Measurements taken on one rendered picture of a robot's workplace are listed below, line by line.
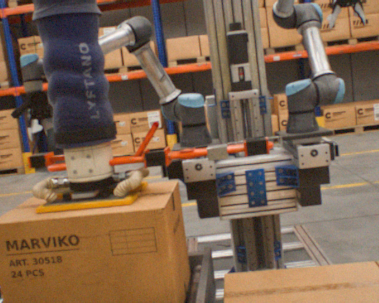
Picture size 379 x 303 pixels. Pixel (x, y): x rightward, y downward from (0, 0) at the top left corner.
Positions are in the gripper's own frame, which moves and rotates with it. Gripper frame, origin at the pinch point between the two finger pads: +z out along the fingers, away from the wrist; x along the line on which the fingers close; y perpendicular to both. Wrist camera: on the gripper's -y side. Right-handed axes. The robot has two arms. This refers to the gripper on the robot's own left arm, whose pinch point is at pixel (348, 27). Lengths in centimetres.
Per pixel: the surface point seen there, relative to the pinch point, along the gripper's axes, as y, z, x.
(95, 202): -16, 50, 108
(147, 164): -13, 40, 89
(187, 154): -16, 39, 75
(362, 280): -28, 92, 19
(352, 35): 616, -31, -378
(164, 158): -14, 39, 83
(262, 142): -24, 37, 50
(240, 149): -22, 39, 57
